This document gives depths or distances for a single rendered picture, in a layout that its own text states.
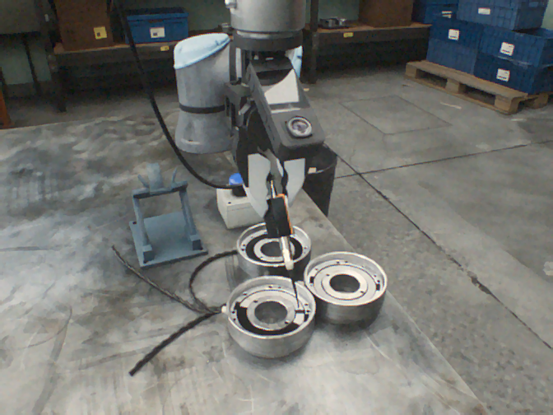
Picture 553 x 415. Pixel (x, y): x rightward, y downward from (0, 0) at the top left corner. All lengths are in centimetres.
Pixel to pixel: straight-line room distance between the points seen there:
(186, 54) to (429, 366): 72
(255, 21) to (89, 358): 41
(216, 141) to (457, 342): 114
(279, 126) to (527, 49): 375
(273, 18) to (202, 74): 53
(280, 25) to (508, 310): 165
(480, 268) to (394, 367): 160
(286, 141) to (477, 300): 160
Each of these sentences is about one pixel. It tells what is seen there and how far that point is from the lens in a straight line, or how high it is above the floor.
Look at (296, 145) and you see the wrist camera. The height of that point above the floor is 105.
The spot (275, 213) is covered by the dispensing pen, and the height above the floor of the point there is 94.
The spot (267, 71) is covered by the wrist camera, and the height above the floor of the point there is 110.
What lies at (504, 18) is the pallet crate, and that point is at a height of 65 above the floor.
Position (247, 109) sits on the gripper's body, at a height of 106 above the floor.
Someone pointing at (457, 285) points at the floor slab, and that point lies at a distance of 200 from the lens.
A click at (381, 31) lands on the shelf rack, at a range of 459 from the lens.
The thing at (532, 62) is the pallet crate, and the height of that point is 38.
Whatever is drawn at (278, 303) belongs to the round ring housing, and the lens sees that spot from 58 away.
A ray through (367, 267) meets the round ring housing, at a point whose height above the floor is 83.
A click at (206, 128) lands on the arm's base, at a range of 101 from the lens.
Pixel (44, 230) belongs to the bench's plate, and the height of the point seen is 80.
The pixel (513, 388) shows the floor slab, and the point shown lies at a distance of 170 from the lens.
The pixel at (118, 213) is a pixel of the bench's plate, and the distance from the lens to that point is 84.
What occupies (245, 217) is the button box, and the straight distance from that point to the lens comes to 75.
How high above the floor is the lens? 122
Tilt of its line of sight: 31 degrees down
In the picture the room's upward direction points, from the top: straight up
